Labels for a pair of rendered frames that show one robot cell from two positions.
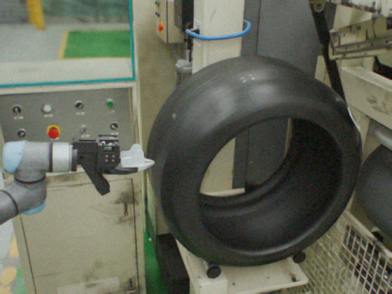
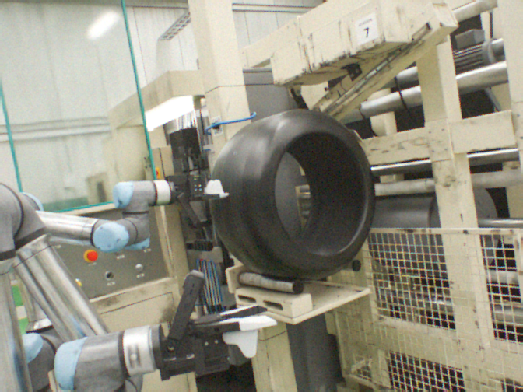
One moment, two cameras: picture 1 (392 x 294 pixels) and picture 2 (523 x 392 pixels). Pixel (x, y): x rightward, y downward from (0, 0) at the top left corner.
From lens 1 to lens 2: 0.84 m
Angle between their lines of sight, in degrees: 30
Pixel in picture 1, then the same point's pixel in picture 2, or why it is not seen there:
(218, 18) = (232, 109)
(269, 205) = (313, 248)
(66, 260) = not seen: outside the picture
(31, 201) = (143, 229)
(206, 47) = (229, 131)
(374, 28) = (342, 86)
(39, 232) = not seen: hidden behind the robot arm
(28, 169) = (139, 199)
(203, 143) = (268, 154)
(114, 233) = not seen: hidden behind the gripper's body
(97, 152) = (187, 183)
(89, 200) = (133, 323)
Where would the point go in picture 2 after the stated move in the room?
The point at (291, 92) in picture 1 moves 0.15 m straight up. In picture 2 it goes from (314, 115) to (307, 71)
